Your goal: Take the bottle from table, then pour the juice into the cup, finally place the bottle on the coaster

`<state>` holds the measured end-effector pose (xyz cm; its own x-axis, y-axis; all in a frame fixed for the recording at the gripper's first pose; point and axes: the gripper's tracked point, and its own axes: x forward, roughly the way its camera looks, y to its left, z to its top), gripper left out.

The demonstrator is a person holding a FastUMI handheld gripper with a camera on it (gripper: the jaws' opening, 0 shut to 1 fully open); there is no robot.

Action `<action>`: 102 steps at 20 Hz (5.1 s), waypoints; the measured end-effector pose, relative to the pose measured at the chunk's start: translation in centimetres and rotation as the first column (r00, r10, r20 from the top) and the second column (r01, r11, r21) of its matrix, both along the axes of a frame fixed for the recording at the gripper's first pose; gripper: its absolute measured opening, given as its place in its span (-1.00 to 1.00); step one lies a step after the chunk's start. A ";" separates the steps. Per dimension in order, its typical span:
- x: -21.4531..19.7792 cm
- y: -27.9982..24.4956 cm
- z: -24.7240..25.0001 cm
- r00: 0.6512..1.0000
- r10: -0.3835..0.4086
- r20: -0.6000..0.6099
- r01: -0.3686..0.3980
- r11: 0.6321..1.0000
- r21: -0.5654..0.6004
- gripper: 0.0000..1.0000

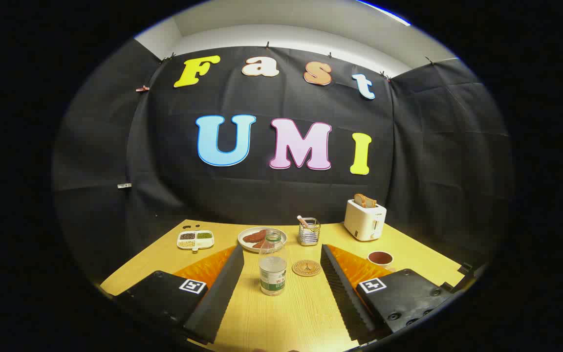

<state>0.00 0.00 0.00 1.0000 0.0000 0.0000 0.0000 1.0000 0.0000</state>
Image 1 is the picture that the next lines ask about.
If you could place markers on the white toaster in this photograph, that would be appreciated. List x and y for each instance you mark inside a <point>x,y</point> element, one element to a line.
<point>362,222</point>

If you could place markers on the white divided condiment dish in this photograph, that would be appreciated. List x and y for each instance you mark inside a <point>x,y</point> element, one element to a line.
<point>196,243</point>

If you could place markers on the wooden table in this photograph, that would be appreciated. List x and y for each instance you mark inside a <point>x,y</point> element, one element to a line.
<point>286,318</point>

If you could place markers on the white round plate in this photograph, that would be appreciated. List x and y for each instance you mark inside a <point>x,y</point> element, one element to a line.
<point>284,237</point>

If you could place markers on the cream cup with maroon inside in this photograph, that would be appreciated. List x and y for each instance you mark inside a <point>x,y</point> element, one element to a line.
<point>380,257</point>

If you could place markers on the round cork coaster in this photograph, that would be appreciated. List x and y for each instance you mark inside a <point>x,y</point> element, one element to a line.
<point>306,268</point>

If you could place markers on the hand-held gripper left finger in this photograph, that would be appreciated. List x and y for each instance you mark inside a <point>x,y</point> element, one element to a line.
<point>218,298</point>

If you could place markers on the red-brown meat patty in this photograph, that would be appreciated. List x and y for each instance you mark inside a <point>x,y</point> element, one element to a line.
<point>254,236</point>
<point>259,244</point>

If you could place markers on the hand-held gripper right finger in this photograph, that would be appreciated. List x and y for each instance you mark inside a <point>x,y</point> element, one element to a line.
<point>345,298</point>

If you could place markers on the clear plastic juice bottle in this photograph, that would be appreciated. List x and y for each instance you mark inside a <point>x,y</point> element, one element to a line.
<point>272,274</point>

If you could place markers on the pale stick utensil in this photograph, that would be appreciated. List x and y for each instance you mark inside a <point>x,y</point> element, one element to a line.
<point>302,220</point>

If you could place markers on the toasted bread slice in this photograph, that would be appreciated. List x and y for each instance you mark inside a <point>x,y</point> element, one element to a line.
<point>370,203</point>
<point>359,199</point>

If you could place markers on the black backdrop cloth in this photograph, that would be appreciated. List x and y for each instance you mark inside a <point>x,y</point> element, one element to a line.
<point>262,195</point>

